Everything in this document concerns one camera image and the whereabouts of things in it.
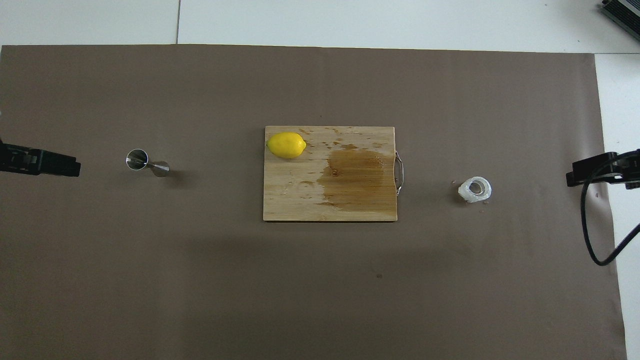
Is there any steel double jigger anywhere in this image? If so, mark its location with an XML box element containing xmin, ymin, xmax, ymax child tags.
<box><xmin>125</xmin><ymin>149</ymin><xmax>171</xmax><ymax>178</ymax></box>

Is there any clear faceted glass cup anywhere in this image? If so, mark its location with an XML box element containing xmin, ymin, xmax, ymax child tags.
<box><xmin>458</xmin><ymin>176</ymin><xmax>492</xmax><ymax>204</ymax></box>

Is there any black ribbed device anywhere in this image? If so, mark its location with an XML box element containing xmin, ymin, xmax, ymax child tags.
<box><xmin>599</xmin><ymin>0</ymin><xmax>640</xmax><ymax>42</ymax></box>

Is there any brown paper table mat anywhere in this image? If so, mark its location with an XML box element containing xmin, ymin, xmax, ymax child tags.
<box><xmin>0</xmin><ymin>44</ymin><xmax>628</xmax><ymax>360</ymax></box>

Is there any yellow lemon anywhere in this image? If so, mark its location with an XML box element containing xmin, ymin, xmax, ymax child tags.
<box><xmin>266</xmin><ymin>131</ymin><xmax>307</xmax><ymax>160</ymax></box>

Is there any wooden cutting board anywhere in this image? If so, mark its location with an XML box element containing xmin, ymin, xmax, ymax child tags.
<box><xmin>263</xmin><ymin>125</ymin><xmax>405</xmax><ymax>222</ymax></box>

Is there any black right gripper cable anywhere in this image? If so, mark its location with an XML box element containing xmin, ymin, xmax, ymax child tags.
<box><xmin>580</xmin><ymin>159</ymin><xmax>640</xmax><ymax>267</ymax></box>

